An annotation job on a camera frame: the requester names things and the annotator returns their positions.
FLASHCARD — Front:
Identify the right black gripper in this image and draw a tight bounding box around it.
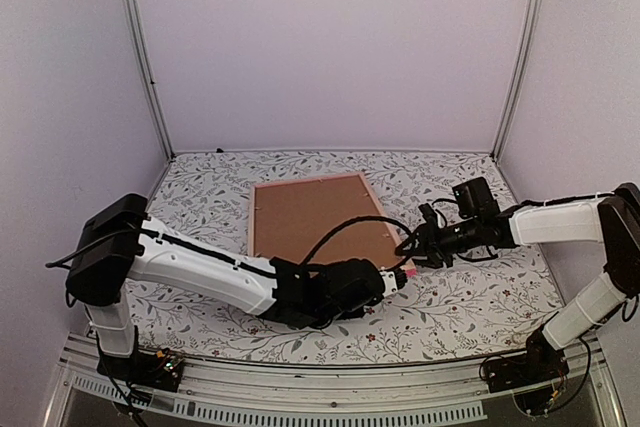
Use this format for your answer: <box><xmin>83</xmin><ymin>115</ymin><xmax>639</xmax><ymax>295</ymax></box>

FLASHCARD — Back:
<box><xmin>395</xmin><ymin>217</ymin><xmax>481</xmax><ymax>270</ymax></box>

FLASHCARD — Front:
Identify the pink wooden picture frame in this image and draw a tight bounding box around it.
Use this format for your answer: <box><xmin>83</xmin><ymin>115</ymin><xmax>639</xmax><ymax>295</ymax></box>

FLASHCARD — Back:
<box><xmin>246</xmin><ymin>171</ymin><xmax>419</xmax><ymax>278</ymax></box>

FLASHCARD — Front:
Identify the brown cardboard backing board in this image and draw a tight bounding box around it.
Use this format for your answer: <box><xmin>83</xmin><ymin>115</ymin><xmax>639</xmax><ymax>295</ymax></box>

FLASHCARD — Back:
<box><xmin>252</xmin><ymin>176</ymin><xmax>401</xmax><ymax>266</ymax></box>

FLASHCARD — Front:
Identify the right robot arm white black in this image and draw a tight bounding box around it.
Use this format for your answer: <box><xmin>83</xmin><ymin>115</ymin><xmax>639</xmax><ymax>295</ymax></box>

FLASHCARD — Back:
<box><xmin>395</xmin><ymin>177</ymin><xmax>639</xmax><ymax>383</ymax></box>

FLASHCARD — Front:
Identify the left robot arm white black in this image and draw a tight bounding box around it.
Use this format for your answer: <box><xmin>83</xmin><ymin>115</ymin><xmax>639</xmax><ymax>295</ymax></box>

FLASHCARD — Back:
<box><xmin>49</xmin><ymin>193</ymin><xmax>408</xmax><ymax>381</ymax></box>

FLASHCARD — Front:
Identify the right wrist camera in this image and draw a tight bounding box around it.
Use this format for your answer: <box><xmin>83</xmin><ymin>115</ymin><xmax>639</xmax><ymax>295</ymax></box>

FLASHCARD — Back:
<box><xmin>419</xmin><ymin>203</ymin><xmax>448</xmax><ymax>228</ymax></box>

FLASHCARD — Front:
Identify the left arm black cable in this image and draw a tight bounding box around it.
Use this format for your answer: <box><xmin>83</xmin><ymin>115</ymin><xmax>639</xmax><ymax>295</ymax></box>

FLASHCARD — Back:
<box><xmin>302</xmin><ymin>216</ymin><xmax>416</xmax><ymax>268</ymax></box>

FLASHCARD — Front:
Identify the right aluminium corner post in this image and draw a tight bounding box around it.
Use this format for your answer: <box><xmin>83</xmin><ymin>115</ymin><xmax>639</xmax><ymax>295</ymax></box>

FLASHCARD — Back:
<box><xmin>491</xmin><ymin>0</ymin><xmax>543</xmax><ymax>164</ymax></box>

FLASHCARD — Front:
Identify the aluminium corner post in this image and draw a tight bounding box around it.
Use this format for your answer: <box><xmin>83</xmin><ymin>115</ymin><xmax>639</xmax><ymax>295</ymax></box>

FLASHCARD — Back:
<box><xmin>122</xmin><ymin>0</ymin><xmax>175</xmax><ymax>162</ymax></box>
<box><xmin>491</xmin><ymin>0</ymin><xmax>543</xmax><ymax>164</ymax></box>

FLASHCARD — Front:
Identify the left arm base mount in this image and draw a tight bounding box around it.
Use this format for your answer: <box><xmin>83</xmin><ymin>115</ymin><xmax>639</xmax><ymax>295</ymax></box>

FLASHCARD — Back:
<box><xmin>98</xmin><ymin>349</ymin><xmax>185</xmax><ymax>392</ymax></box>

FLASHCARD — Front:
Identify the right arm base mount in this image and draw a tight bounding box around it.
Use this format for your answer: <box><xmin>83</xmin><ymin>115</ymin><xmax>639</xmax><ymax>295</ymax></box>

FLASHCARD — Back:
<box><xmin>479</xmin><ymin>354</ymin><xmax>569</xmax><ymax>417</ymax></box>

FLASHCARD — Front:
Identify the left aluminium corner post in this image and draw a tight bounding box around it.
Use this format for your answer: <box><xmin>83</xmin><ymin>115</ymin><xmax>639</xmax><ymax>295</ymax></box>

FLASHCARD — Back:
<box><xmin>122</xmin><ymin>0</ymin><xmax>175</xmax><ymax>162</ymax></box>

